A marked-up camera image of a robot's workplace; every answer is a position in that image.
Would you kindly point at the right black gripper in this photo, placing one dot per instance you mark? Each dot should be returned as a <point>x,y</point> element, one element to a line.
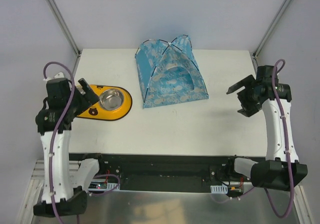
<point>244,97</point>

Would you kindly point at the right white cable duct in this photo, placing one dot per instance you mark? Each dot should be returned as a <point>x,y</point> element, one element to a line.
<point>219,189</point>

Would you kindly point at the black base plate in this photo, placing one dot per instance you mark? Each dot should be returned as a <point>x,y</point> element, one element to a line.
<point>167,173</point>

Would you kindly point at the blue snowman pet tent fabric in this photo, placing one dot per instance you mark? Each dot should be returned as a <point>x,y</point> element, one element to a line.
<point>170,79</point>

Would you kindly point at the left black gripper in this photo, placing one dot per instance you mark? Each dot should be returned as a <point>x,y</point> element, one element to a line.
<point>81,99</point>

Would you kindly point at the white cable duct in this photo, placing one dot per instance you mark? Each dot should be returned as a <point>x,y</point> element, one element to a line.
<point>219,189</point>
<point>97,186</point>

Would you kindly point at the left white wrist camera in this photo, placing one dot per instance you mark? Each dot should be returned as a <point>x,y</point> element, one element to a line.
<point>56,76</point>

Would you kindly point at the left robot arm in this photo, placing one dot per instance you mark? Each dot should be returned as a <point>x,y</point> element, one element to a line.
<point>63,194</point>

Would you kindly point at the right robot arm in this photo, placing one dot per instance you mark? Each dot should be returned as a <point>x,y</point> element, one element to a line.
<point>281,170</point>

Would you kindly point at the black tent pole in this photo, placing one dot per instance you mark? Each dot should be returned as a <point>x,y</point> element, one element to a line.
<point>150,59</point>
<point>175,59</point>

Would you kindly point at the left white cable duct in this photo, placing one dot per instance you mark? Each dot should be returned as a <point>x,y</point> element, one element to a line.
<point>97,186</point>

